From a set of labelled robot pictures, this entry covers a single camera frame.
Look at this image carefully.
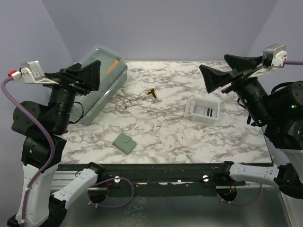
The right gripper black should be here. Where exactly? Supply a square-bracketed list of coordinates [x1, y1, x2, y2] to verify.
[197, 53, 272, 124]

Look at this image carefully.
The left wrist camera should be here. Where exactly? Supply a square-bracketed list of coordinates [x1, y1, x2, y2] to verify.
[8, 61, 58, 85]

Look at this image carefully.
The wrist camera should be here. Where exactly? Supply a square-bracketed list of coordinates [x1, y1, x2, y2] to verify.
[249, 44, 287, 78]
[8, 61, 58, 85]

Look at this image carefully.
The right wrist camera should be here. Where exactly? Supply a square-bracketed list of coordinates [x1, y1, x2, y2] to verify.
[249, 44, 287, 78]

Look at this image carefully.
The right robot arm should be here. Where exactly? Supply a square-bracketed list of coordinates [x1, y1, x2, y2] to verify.
[199, 51, 303, 199]

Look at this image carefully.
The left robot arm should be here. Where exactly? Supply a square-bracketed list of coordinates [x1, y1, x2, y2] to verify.
[1, 60, 106, 227]

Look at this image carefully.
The white plastic card tray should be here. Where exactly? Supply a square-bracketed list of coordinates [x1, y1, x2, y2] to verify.
[184, 98, 221, 125]

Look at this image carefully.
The yellow handled hex key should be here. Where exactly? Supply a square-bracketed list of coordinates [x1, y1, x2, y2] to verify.
[123, 87, 159, 109]

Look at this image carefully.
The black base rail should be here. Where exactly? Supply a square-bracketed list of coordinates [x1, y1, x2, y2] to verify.
[56, 162, 273, 198]

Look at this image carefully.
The green card holder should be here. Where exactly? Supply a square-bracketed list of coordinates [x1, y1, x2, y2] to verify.
[112, 132, 137, 155]

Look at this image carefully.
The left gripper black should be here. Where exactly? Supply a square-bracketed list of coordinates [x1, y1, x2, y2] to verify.
[42, 59, 102, 131]

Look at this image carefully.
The clear plastic storage box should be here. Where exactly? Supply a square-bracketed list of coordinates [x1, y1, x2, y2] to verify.
[71, 44, 128, 125]

